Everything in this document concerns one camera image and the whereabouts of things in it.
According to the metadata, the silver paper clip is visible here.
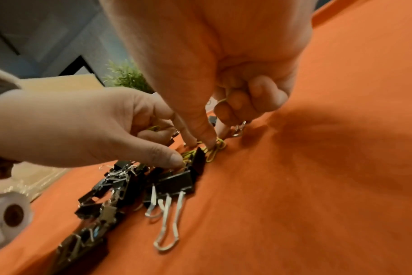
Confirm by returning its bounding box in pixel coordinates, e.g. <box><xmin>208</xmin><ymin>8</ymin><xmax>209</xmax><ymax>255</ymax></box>
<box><xmin>231</xmin><ymin>121</ymin><xmax>248</xmax><ymax>138</ymax></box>

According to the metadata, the clear plastic sheet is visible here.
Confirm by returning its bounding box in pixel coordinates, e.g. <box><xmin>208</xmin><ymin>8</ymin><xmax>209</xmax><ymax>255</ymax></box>
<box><xmin>9</xmin><ymin>160</ymin><xmax>72</xmax><ymax>203</ymax></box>

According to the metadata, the black frame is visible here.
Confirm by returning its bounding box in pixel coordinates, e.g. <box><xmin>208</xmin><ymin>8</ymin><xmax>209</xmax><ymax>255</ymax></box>
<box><xmin>57</xmin><ymin>54</ymin><xmax>105</xmax><ymax>87</ymax></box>

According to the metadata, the person's right hand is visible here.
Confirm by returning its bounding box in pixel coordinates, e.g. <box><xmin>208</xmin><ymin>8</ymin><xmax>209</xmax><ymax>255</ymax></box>
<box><xmin>99</xmin><ymin>0</ymin><xmax>315</xmax><ymax>150</ymax></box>

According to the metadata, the person's left hand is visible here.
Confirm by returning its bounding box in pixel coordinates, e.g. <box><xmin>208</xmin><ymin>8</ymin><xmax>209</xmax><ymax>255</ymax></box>
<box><xmin>0</xmin><ymin>87</ymin><xmax>186</xmax><ymax>170</ymax></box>

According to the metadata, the pile of black binder clips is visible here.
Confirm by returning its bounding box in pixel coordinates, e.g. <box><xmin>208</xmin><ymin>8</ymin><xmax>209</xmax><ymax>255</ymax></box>
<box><xmin>53</xmin><ymin>146</ymin><xmax>206</xmax><ymax>275</ymax></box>

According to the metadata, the white paper roll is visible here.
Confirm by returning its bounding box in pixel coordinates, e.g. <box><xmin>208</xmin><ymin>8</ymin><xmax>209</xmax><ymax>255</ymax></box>
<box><xmin>0</xmin><ymin>191</ymin><xmax>34</xmax><ymax>254</ymax></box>

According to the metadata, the orange cloth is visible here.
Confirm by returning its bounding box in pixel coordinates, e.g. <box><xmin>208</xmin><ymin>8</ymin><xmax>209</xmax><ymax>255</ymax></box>
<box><xmin>0</xmin><ymin>0</ymin><xmax>412</xmax><ymax>275</ymax></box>

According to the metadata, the green potted plant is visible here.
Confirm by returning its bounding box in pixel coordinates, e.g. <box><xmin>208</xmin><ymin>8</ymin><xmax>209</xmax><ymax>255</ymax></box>
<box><xmin>103</xmin><ymin>59</ymin><xmax>155</xmax><ymax>94</ymax></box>

